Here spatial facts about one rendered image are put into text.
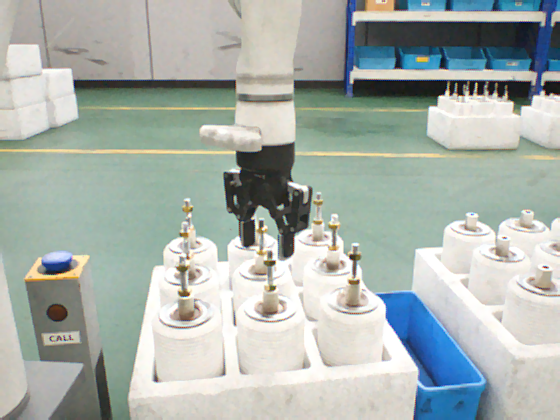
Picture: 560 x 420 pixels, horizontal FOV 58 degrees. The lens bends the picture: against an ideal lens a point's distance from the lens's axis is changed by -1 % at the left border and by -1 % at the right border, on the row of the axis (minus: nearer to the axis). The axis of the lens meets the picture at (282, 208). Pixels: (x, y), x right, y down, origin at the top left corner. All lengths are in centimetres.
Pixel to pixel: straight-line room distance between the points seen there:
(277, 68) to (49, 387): 41
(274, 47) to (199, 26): 539
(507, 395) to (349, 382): 25
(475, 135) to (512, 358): 225
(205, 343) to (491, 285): 50
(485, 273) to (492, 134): 213
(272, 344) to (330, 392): 10
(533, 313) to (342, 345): 29
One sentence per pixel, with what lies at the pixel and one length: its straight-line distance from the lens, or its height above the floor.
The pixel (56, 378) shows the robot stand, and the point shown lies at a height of 30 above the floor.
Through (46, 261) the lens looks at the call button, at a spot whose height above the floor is 33.
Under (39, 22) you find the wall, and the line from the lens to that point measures 661.
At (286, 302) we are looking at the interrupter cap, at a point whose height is 25.
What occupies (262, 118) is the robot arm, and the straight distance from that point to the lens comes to 61.
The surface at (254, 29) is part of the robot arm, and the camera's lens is 59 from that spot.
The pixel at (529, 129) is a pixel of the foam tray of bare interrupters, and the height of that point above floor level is 6.
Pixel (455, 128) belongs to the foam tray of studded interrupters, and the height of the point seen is 12.
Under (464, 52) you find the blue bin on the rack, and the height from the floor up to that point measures 41.
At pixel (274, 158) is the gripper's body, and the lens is 62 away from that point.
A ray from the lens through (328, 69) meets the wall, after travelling 587.
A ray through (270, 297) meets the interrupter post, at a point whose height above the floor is 27.
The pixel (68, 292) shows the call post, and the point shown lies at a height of 29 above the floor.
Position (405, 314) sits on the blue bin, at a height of 7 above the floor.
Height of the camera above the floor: 62
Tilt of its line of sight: 19 degrees down
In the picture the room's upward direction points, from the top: straight up
